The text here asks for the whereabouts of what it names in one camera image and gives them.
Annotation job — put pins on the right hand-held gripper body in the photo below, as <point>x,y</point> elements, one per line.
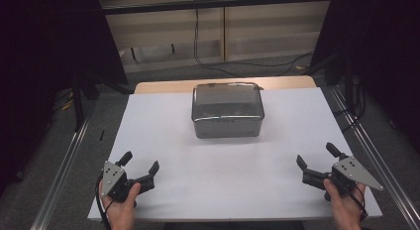
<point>351,170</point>

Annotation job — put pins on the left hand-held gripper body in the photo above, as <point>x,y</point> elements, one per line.
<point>112,180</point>

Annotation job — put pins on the clear grey plastic storage box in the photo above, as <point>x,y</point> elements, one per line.
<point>228,129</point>

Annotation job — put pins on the clear plastic box lid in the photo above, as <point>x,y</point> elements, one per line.
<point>228,99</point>

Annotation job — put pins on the person's left hand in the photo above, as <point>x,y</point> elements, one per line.
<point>122,213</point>

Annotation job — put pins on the person's right hand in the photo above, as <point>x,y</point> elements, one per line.
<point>345,211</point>

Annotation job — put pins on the black metal stand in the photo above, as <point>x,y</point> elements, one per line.
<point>78,104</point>

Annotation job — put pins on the yellow floor tape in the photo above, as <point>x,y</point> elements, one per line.
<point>68,105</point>

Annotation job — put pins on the white table cover sheet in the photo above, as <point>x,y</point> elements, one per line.
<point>228,177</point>

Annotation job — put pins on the black curtain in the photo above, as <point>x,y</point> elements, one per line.
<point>49,41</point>
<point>379,41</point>

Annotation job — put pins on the black horizontal bar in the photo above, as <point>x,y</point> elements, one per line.
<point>214,4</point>

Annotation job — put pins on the aluminium floor rail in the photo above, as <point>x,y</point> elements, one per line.
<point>62,172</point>
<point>379,160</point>

